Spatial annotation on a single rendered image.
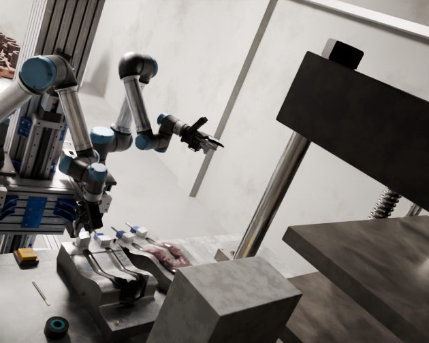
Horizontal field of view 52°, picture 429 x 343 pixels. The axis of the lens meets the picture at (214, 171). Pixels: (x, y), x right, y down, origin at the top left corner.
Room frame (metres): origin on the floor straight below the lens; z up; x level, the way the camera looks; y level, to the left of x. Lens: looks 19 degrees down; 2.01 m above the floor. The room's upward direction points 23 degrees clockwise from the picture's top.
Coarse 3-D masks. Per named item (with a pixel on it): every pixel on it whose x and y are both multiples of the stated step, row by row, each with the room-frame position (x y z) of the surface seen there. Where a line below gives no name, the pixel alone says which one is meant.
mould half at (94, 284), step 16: (96, 240) 1.74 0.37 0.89; (112, 240) 1.79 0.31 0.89; (64, 256) 1.59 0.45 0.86; (80, 256) 1.59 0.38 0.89; (96, 256) 1.63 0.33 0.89; (64, 272) 1.56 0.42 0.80; (80, 272) 1.49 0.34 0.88; (112, 272) 1.56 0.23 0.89; (144, 272) 1.61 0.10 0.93; (80, 288) 1.46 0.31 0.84; (96, 288) 1.40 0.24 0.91; (112, 288) 1.42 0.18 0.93; (96, 304) 1.38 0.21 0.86; (112, 304) 1.41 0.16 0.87; (128, 304) 1.46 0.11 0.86; (144, 304) 1.50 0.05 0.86; (96, 320) 1.36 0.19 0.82; (112, 320) 1.34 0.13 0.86; (128, 320) 1.37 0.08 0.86; (144, 320) 1.41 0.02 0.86; (112, 336) 1.30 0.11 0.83; (128, 336) 1.35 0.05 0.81
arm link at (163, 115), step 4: (164, 112) 2.12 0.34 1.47; (160, 116) 2.09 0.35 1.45; (164, 116) 2.09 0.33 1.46; (168, 116) 2.09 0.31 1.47; (172, 116) 2.10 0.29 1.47; (160, 120) 2.09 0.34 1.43; (164, 120) 2.08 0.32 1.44; (168, 120) 2.07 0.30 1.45; (172, 120) 2.07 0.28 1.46; (176, 120) 2.08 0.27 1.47; (160, 124) 2.09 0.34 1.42; (164, 124) 2.08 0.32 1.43; (168, 124) 2.07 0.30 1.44; (172, 124) 2.06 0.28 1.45; (160, 128) 2.09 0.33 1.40; (164, 128) 2.07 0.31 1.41; (168, 128) 2.07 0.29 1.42; (172, 128) 2.06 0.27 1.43; (164, 132) 2.07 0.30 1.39; (168, 132) 2.08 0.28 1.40; (172, 132) 2.07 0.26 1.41
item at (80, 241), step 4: (80, 232) 1.68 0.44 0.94; (84, 232) 1.67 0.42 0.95; (88, 232) 1.68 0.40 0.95; (80, 236) 1.64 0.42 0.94; (84, 236) 1.65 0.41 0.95; (88, 236) 1.66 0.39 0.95; (76, 240) 1.65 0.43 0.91; (80, 240) 1.63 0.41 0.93; (84, 240) 1.65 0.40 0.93; (88, 240) 1.66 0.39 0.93; (80, 244) 1.64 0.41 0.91; (84, 244) 1.65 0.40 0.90; (88, 244) 1.67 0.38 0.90
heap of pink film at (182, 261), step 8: (144, 248) 1.88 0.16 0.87; (152, 248) 1.84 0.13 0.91; (168, 248) 1.90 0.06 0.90; (176, 248) 1.92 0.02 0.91; (160, 256) 1.81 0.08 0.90; (168, 256) 1.84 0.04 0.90; (176, 256) 1.88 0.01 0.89; (184, 256) 1.91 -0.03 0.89; (168, 264) 1.79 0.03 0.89; (176, 264) 1.82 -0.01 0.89; (184, 264) 1.84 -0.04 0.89
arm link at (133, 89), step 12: (120, 60) 2.09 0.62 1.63; (132, 60) 2.08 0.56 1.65; (120, 72) 2.05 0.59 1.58; (132, 72) 2.05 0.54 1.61; (132, 84) 2.03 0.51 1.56; (132, 96) 2.02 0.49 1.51; (132, 108) 2.01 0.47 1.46; (144, 108) 2.02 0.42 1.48; (144, 120) 1.99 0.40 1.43; (144, 132) 1.97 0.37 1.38; (144, 144) 1.93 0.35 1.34; (156, 144) 2.00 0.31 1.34
